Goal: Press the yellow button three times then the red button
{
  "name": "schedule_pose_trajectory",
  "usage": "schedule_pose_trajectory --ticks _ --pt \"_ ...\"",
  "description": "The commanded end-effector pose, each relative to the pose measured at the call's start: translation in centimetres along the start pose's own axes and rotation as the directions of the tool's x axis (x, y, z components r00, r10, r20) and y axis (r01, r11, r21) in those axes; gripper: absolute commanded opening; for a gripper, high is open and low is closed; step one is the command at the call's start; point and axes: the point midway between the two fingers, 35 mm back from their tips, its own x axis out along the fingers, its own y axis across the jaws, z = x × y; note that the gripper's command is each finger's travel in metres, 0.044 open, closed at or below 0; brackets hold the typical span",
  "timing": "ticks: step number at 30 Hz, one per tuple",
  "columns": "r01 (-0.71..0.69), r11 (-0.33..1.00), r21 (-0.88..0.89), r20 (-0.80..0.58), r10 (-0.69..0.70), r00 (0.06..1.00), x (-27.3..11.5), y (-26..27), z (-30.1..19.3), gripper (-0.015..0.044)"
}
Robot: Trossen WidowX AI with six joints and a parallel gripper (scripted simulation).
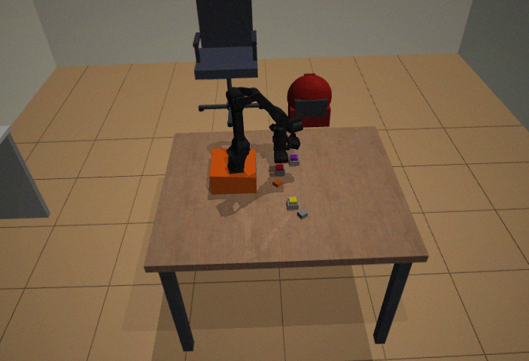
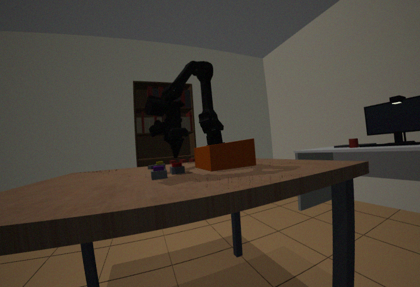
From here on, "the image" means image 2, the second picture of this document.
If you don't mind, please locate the red button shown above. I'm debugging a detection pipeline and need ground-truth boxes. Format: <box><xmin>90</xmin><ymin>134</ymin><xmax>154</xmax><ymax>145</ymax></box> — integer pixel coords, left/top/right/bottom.
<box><xmin>170</xmin><ymin>163</ymin><xmax>185</xmax><ymax>175</ymax></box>

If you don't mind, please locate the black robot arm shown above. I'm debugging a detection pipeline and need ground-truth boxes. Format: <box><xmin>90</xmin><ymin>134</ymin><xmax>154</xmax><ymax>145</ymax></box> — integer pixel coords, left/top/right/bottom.
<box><xmin>145</xmin><ymin>61</ymin><xmax>224</xmax><ymax>146</ymax></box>

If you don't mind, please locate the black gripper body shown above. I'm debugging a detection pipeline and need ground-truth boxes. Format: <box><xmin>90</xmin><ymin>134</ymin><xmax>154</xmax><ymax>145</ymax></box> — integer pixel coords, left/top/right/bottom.
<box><xmin>164</xmin><ymin>115</ymin><xmax>188</xmax><ymax>141</ymax></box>

